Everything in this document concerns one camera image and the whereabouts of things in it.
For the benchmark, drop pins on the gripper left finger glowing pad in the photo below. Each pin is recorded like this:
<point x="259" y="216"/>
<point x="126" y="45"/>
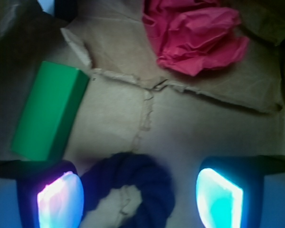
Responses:
<point x="35" y="194"/>

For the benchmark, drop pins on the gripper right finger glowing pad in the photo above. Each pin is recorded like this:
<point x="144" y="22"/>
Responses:
<point x="242" y="192"/>

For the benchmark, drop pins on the red paper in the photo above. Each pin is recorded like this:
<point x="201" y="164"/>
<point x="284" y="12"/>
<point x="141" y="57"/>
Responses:
<point x="189" y="36"/>

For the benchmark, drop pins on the green rectangular block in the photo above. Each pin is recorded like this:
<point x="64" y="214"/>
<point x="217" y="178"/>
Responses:
<point x="49" y="112"/>

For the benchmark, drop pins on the brown paper bag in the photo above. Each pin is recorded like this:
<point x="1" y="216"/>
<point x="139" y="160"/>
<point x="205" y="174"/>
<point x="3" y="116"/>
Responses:
<point x="133" y="105"/>

